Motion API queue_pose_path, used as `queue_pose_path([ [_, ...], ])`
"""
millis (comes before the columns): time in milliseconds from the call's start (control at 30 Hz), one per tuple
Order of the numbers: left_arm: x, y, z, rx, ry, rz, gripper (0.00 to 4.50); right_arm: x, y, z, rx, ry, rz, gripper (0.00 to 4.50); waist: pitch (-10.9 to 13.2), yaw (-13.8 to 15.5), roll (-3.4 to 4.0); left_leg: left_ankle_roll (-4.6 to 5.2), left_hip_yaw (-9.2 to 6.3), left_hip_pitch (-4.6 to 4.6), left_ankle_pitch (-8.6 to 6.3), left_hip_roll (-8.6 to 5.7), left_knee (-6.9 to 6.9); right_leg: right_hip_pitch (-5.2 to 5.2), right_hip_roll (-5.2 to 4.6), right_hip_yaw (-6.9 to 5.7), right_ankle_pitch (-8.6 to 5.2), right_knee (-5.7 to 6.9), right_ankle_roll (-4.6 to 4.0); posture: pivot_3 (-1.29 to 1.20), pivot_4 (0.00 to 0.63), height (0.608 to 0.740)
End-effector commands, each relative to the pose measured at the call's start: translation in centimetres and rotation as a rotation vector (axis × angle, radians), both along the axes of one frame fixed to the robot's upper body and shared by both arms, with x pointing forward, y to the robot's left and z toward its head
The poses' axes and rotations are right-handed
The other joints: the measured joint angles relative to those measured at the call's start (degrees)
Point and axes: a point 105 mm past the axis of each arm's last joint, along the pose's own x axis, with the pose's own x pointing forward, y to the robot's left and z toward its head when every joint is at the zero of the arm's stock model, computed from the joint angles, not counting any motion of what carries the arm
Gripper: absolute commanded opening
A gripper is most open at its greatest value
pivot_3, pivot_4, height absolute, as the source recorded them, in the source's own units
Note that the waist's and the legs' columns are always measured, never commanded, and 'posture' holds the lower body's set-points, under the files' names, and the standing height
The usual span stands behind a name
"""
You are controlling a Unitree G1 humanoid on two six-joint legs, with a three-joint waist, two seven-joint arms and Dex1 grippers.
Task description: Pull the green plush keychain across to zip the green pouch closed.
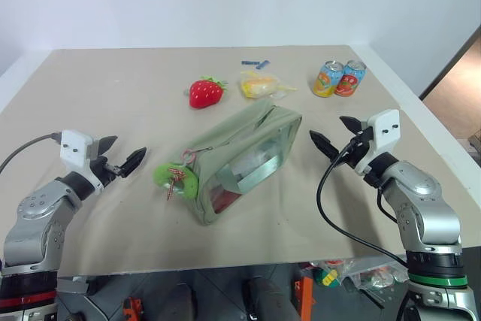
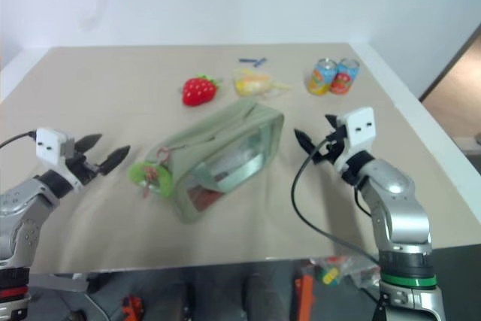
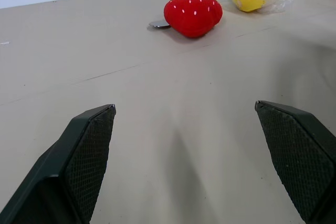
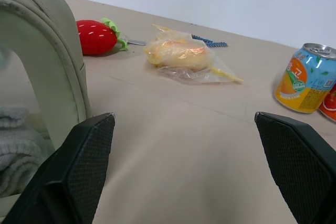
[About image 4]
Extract bread in clear plastic bag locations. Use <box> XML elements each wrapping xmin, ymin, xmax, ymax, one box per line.
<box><xmin>143</xmin><ymin>23</ymin><xmax>244</xmax><ymax>85</ymax></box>

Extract grey rolled towel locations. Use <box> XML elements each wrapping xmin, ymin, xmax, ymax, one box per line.
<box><xmin>0</xmin><ymin>106</ymin><xmax>49</xmax><ymax>198</ymax></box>

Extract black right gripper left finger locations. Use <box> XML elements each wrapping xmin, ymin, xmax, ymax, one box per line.
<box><xmin>1</xmin><ymin>112</ymin><xmax>116</xmax><ymax>224</ymax></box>

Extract blue comb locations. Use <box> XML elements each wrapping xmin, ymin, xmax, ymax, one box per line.
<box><xmin>191</xmin><ymin>34</ymin><xmax>228</xmax><ymax>48</ymax></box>

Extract red drink can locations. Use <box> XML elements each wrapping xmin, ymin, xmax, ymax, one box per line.
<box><xmin>318</xmin><ymin>83</ymin><xmax>336</xmax><ymax>123</ymax></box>

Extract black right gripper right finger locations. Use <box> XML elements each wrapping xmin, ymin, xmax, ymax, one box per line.
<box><xmin>254</xmin><ymin>111</ymin><xmax>336</xmax><ymax>224</ymax></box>

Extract orange juice can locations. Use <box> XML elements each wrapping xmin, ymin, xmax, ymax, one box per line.
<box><xmin>274</xmin><ymin>42</ymin><xmax>336</xmax><ymax>114</ymax></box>

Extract red plush strawberry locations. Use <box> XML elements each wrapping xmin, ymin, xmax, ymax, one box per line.
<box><xmin>76</xmin><ymin>17</ymin><xmax>129</xmax><ymax>56</ymax></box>

